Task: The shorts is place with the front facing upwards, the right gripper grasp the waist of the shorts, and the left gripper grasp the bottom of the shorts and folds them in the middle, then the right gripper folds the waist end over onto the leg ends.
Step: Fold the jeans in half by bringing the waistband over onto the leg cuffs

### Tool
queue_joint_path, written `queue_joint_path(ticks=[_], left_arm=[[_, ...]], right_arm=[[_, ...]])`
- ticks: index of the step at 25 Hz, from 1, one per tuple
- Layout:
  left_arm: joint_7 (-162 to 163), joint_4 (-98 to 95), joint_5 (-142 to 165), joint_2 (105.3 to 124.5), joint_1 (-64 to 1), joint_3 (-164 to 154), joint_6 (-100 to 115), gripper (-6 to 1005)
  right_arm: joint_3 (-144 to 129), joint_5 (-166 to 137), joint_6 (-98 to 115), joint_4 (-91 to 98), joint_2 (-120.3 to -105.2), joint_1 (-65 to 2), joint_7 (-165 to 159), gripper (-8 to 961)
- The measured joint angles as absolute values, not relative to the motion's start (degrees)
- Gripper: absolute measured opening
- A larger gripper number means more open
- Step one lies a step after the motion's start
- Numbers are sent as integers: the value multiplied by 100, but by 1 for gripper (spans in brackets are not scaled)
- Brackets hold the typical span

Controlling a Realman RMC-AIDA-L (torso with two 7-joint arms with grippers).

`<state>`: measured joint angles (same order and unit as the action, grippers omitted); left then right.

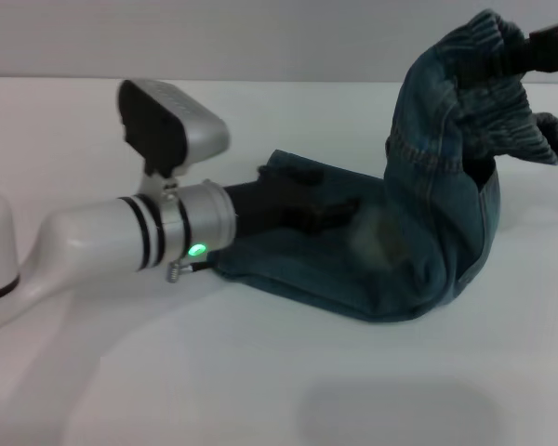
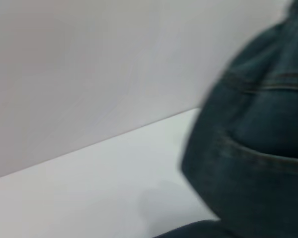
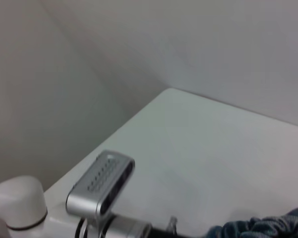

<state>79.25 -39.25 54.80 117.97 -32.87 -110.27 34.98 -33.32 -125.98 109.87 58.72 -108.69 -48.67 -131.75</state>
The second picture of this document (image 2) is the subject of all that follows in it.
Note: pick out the blue denim shorts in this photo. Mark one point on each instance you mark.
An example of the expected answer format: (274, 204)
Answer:
(250, 148)

